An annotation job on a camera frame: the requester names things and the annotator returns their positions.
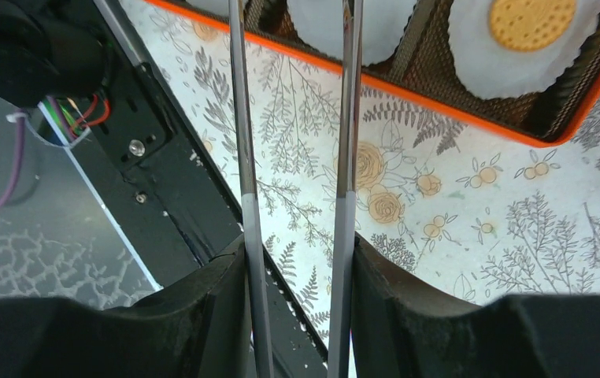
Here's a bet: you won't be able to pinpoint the round yellow biscuit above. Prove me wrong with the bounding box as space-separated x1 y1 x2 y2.
488 0 577 52

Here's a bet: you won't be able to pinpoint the orange cookie tin box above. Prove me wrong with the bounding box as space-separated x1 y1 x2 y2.
143 0 600 150

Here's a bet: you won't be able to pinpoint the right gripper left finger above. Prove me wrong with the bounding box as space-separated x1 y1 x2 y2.
0 239 250 377

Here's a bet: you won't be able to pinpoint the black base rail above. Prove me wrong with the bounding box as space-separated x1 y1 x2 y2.
36 0 332 378

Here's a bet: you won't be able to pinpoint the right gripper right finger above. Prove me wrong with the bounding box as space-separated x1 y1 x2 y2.
351 241 600 377

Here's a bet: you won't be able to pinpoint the metal serving tongs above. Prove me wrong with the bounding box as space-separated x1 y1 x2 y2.
227 0 366 378

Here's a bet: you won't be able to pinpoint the white paper cupcake liner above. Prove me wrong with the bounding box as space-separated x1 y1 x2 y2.
448 1 600 99
285 0 418 67

